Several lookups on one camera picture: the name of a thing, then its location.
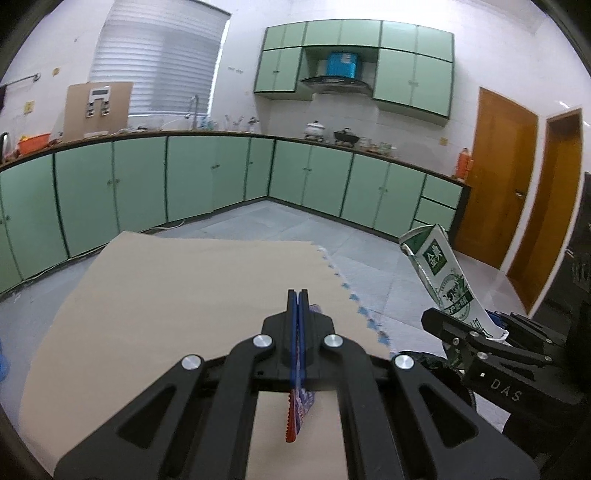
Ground orange basin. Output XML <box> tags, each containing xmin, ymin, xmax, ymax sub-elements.
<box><xmin>17</xmin><ymin>134</ymin><xmax>51</xmax><ymax>155</ymax></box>

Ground range hood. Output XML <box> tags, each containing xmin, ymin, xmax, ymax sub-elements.
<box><xmin>300</xmin><ymin>75</ymin><xmax>371</xmax><ymax>95</ymax></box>

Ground green wall cabinets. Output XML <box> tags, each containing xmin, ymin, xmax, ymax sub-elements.
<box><xmin>253</xmin><ymin>19</ymin><xmax>455</xmax><ymax>121</ymax></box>

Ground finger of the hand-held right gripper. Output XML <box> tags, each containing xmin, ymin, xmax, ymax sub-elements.
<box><xmin>421</xmin><ymin>307</ymin><xmax>554</xmax><ymax>370</ymax></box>
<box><xmin>487</xmin><ymin>311</ymin><xmax>570</xmax><ymax>357</ymax></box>

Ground metal towel rail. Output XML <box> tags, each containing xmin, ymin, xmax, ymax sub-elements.
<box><xmin>0</xmin><ymin>73</ymin><xmax>41</xmax><ymax>88</ymax></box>

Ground row of glass jars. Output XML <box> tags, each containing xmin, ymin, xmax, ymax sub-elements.
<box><xmin>358</xmin><ymin>136</ymin><xmax>398</xmax><ymax>155</ymax></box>

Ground wooden door with handle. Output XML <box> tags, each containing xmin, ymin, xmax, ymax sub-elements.
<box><xmin>455</xmin><ymin>87</ymin><xmax>539</xmax><ymax>271</ymax></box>

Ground white window blind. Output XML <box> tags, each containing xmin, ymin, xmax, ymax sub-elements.
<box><xmin>88</xmin><ymin>0</ymin><xmax>232</xmax><ymax>118</ymax></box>

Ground white cloth with blue trim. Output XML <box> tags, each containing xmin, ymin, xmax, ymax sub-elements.
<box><xmin>314</xmin><ymin>244</ymin><xmax>402</xmax><ymax>358</ymax></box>

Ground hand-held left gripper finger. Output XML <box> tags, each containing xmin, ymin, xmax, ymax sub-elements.
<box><xmin>298</xmin><ymin>288</ymin><xmax>541</xmax><ymax>480</ymax></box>
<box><xmin>54</xmin><ymin>288</ymin><xmax>300</xmax><ymax>480</ymax></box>

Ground brown cardboard board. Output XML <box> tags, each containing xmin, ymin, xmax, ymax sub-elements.
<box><xmin>63</xmin><ymin>82</ymin><xmax>134</xmax><ymax>139</ymax></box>

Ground white green milk carton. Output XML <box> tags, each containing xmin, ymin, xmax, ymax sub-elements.
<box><xmin>398</xmin><ymin>224</ymin><xmax>509</xmax><ymax>344</ymax></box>

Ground blue box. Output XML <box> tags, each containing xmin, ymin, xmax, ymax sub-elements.
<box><xmin>327</xmin><ymin>52</ymin><xmax>361</xmax><ymax>78</ymax></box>

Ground green base cabinets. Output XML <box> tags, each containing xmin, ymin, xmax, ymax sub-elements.
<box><xmin>0</xmin><ymin>131</ymin><xmax>472</xmax><ymax>296</ymax></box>

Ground blue snack bag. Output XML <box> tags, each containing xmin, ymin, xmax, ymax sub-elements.
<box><xmin>283</xmin><ymin>302</ymin><xmax>324</xmax><ymax>444</ymax></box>

